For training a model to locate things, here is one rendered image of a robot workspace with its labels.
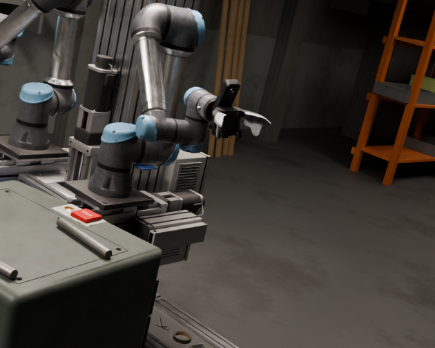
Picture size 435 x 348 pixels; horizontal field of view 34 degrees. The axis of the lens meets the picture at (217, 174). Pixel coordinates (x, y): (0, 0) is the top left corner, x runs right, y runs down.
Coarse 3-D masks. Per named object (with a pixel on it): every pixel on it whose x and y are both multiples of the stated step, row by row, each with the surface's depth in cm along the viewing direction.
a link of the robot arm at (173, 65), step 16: (176, 16) 226; (192, 16) 229; (176, 32) 227; (192, 32) 229; (176, 48) 229; (192, 48) 232; (176, 64) 232; (176, 80) 234; (176, 96) 237; (160, 144) 238; (176, 144) 242; (144, 160) 239; (160, 160) 241
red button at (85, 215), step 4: (72, 212) 187; (76, 212) 187; (80, 212) 188; (84, 212) 188; (88, 212) 189; (92, 212) 190; (72, 216) 187; (76, 216) 186; (80, 216) 185; (84, 216) 186; (88, 216) 186; (92, 216) 187; (96, 216) 188; (100, 216) 188; (80, 220) 185; (84, 220) 184; (88, 220) 185; (92, 220) 186; (96, 220) 187
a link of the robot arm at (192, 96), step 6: (192, 90) 216; (198, 90) 214; (204, 90) 214; (186, 96) 216; (192, 96) 214; (198, 96) 211; (186, 102) 216; (192, 102) 213; (192, 108) 213; (186, 114) 215; (192, 114) 214; (198, 114) 211
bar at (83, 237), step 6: (60, 222) 177; (66, 222) 176; (66, 228) 175; (72, 228) 174; (72, 234) 174; (78, 234) 172; (84, 234) 172; (84, 240) 171; (90, 240) 170; (96, 240) 170; (90, 246) 169; (96, 246) 168; (102, 246) 167; (102, 252) 166; (108, 252) 166
